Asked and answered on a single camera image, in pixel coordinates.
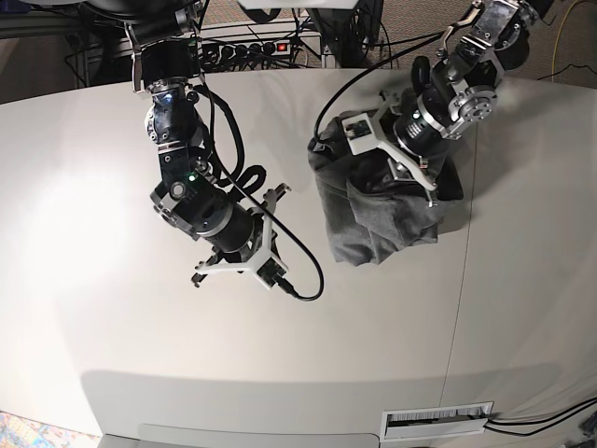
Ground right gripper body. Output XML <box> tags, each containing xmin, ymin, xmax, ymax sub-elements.
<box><xmin>191</xmin><ymin>183</ymin><xmax>290</xmax><ymax>285</ymax></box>

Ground white cable grommet tray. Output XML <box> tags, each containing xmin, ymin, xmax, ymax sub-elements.
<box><xmin>380</xmin><ymin>401</ymin><xmax>494</xmax><ymax>442</ymax></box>

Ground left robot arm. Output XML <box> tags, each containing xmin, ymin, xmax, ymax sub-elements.
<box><xmin>394</xmin><ymin>1</ymin><xmax>553</xmax><ymax>162</ymax></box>

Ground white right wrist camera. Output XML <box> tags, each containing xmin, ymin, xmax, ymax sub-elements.
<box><xmin>256</xmin><ymin>255</ymin><xmax>288</xmax><ymax>289</ymax></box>

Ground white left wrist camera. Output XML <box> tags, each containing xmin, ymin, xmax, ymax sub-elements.
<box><xmin>341</xmin><ymin>113</ymin><xmax>378</xmax><ymax>156</ymax></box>

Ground black power strip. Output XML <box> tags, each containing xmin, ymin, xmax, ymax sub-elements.
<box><xmin>199</xmin><ymin>41</ymin><xmax>296</xmax><ymax>73</ymax></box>

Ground black cables at grommet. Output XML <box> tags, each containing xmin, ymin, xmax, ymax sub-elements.
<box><xmin>484</xmin><ymin>397</ymin><xmax>597</xmax><ymax>438</ymax></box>

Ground yellow cable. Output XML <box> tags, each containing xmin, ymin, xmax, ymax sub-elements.
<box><xmin>548</xmin><ymin>0</ymin><xmax>582</xmax><ymax>79</ymax></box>

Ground grey T-shirt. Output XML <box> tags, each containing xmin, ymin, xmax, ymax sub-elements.
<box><xmin>307</xmin><ymin>111</ymin><xmax>464</xmax><ymax>266</ymax></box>

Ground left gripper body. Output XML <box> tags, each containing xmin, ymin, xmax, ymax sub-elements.
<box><xmin>376</xmin><ymin>89</ymin><xmax>438</xmax><ymax>206</ymax></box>

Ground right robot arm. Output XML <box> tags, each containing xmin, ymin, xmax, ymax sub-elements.
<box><xmin>84</xmin><ymin>1</ymin><xmax>290</xmax><ymax>288</ymax></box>

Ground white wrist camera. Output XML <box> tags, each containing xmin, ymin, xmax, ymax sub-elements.
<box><xmin>341</xmin><ymin>113</ymin><xmax>378</xmax><ymax>156</ymax></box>
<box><xmin>256</xmin><ymin>255</ymin><xmax>288</xmax><ymax>289</ymax></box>

